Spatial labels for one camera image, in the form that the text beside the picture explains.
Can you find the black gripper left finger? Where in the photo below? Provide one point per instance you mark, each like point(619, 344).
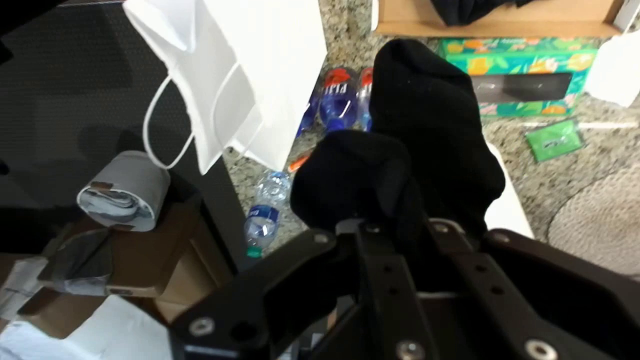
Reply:
point(381, 301)

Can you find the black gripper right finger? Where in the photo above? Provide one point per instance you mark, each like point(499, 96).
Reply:
point(566, 306)

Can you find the black sock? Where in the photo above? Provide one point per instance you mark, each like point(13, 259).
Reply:
point(466, 10)
point(427, 112)

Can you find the white paper bag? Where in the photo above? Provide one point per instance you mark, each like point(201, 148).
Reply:
point(266, 67)

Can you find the round woven placemat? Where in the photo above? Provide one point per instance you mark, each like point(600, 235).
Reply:
point(600, 227)

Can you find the small clear water bottle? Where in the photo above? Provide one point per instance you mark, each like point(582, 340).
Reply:
point(262, 221)

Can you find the orange marker pen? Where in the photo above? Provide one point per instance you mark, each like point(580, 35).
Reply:
point(298, 163)

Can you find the green flat packet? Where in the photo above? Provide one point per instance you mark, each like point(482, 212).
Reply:
point(553, 141)

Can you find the thin white straw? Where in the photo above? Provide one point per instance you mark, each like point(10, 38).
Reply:
point(600, 125)

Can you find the brown cardboard floor box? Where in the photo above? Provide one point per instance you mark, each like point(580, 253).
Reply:
point(166, 266)

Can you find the white paper napkin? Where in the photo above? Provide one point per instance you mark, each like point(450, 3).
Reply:
point(617, 67)

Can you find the green floral tissue box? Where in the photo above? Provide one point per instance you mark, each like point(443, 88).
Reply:
point(466, 63)

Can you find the grey rolled cloth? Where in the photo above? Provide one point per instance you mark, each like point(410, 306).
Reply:
point(141, 180)

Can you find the flat cardboard box white rim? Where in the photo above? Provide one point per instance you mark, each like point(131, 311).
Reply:
point(413, 20)

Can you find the white plastic sheet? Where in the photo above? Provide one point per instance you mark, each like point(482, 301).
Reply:
point(100, 333)

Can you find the black perforated table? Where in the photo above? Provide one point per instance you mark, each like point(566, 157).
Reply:
point(67, 100)

